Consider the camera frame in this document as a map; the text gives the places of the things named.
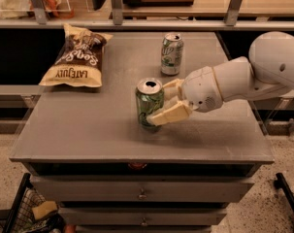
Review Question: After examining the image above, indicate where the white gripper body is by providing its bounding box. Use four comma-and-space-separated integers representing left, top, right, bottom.
181, 66, 223, 113

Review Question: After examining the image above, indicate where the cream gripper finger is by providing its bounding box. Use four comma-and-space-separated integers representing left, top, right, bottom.
163, 79, 183, 100
147, 101, 193, 126

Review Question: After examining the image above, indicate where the green soda can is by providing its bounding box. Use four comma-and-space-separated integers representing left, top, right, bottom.
135, 78, 164, 131

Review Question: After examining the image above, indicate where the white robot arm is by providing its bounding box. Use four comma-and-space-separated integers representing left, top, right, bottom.
147, 32, 294, 126

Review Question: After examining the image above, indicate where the white green 7up can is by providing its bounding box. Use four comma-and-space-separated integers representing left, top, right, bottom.
161, 32, 183, 76

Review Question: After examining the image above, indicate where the brown chip bag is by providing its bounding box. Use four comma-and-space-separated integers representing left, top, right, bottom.
40, 23, 113, 87

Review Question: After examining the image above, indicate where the grey drawer cabinet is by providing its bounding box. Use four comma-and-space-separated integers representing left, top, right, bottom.
10, 32, 274, 233

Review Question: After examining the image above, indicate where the yellow sponge in basket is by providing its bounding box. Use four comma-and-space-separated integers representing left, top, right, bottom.
32, 201, 57, 220

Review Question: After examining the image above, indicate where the grey metal shelf frame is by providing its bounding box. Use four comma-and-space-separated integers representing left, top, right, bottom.
0, 0, 294, 31

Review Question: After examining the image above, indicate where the black frame bar right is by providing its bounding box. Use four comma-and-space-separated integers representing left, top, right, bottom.
274, 173, 294, 214

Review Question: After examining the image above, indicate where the black wire basket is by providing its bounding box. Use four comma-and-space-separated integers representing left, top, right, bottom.
2, 173, 65, 233

